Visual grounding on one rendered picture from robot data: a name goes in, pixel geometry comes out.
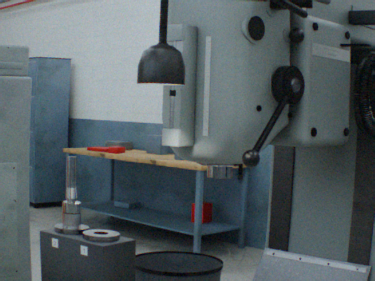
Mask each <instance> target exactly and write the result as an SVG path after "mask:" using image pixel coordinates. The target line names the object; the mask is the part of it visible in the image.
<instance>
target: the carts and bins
mask: <svg viewBox="0 0 375 281"><path fill-rule="evenodd" d="M222 268H223V261H222V260H221V259H220V258H216V257H214V256H211V255H207V254H199V253H193V252H179V251H162V252H145V253H142V254H137V255H136V264H135V276H136V281H220V277H221V271H222Z"/></svg>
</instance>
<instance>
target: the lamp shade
mask: <svg viewBox="0 0 375 281"><path fill-rule="evenodd" d="M137 84H148V85H164V86H185V64H184V61H183V57H182V54H181V52H180V51H179V50H178V49H177V48H176V47H173V46H172V45H168V43H157V45H152V46H151V47H149V48H147V49H146V50H145V51H143V53H142V55H141V59H140V60H139V63H138V66H137Z"/></svg>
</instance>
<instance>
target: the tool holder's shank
mask: <svg viewBox="0 0 375 281"><path fill-rule="evenodd" d="M67 163H68V164H67V188H66V198H67V201H68V202H73V203H75V202H76V199H77V198H78V193H77V187H76V164H77V157H76V156H67Z"/></svg>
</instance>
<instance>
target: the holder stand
mask: <svg viewBox="0 0 375 281"><path fill-rule="evenodd" d="M135 244H136V240H135V239H131V238H125V237H121V236H120V233H119V232H115V231H111V230H108V229H93V230H89V227H88V226H87V225H83V224H81V227H79V228H67V227H64V226H62V223H61V224H56V225H55V226H54V228H52V229H43V230H41V231H40V260H41V271H42V274H41V279H42V281H136V276H135V264H136V251H135Z"/></svg>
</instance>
